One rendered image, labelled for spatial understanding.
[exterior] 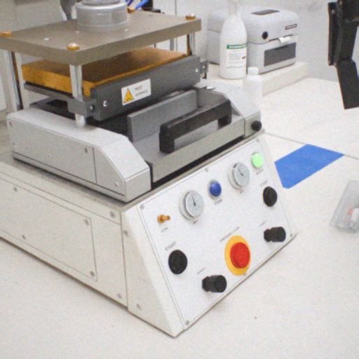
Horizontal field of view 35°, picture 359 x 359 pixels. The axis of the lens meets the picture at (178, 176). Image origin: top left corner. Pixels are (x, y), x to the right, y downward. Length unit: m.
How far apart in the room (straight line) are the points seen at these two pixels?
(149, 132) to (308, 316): 0.35
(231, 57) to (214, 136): 0.87
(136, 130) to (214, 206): 0.16
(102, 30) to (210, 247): 0.36
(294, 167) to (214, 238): 0.46
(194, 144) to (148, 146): 0.07
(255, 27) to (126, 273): 1.11
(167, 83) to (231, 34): 0.83
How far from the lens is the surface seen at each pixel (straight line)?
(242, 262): 0.87
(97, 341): 0.80
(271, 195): 0.94
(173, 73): 0.90
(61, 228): 0.87
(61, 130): 0.81
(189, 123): 0.80
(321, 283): 0.91
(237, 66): 1.72
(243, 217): 0.90
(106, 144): 0.75
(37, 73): 0.90
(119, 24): 0.89
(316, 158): 1.32
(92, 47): 0.78
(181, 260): 0.78
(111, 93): 0.80
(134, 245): 0.75
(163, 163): 0.77
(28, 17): 1.02
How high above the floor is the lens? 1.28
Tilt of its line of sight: 26 degrees down
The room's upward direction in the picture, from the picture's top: 2 degrees counter-clockwise
